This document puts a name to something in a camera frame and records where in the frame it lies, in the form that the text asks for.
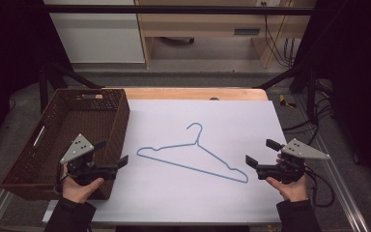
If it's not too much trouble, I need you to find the white sheet table cover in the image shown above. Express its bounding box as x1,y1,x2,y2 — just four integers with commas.
42,99,288,224

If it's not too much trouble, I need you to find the person's left hand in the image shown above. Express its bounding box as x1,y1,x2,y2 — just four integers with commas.
61,162,105,205

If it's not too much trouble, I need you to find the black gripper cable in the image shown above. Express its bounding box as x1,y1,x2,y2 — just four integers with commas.
303,165,336,209

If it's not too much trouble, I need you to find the aluminium frame rail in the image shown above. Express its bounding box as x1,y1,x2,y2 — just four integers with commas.
294,93,371,232

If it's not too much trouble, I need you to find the white cabinet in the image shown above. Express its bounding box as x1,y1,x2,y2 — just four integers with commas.
43,0,147,65

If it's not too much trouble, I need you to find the wooden desk furniture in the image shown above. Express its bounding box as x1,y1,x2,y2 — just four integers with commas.
134,0,318,70

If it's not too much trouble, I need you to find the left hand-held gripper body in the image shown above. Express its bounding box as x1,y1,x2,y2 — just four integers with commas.
59,133,120,187

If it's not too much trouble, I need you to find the yellow and black tool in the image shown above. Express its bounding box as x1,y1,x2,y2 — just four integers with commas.
278,94,298,109

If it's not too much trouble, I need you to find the person's right hand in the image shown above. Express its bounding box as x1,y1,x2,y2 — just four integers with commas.
265,154,309,203

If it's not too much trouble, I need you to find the blue wire clothes hanger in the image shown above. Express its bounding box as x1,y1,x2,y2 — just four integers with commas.
136,122,249,185

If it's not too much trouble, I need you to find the brown woven plastic basket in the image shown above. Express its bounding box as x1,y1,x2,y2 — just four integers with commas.
0,88,131,201

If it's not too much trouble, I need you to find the black metal frame bar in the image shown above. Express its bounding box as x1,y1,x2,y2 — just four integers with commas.
43,4,315,16

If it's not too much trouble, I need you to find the bundle of black cables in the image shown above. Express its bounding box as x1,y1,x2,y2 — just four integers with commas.
260,1,299,69

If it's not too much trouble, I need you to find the black metal stand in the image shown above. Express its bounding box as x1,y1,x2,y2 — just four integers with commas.
38,61,105,114
256,62,320,125

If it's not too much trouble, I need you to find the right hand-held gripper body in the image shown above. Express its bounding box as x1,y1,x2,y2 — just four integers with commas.
255,137,331,185

